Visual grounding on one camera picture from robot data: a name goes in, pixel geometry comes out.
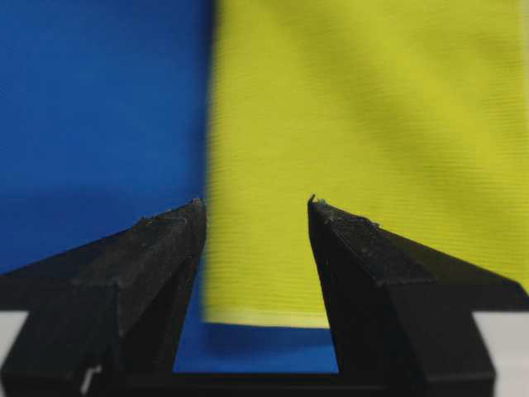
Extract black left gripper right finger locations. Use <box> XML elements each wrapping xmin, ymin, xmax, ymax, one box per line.
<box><xmin>307</xmin><ymin>198</ymin><xmax>528</xmax><ymax>396</ymax></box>

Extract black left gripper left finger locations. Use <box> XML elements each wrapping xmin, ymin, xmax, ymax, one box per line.
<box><xmin>1</xmin><ymin>198</ymin><xmax>207</xmax><ymax>396</ymax></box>

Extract yellow-green microfiber towel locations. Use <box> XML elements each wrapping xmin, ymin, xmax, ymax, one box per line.
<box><xmin>203</xmin><ymin>1</ymin><xmax>528</xmax><ymax>328</ymax></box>

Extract blue table cloth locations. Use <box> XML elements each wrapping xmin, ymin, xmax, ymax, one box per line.
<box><xmin>0</xmin><ymin>0</ymin><xmax>340</xmax><ymax>375</ymax></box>

